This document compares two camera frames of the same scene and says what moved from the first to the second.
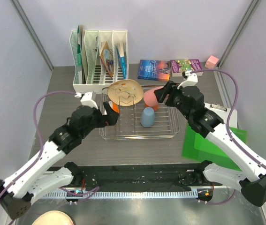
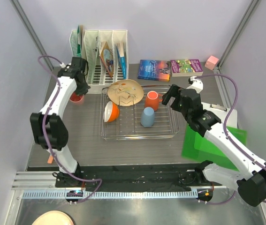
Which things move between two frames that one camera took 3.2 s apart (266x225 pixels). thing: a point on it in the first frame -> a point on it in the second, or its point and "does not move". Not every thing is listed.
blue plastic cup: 147,117 does not move
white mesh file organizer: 101,58 does not move
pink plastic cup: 149,97 -> 74,97
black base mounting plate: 139,176 does not move
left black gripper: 106,120 -> 84,90
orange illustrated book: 106,54 does not move
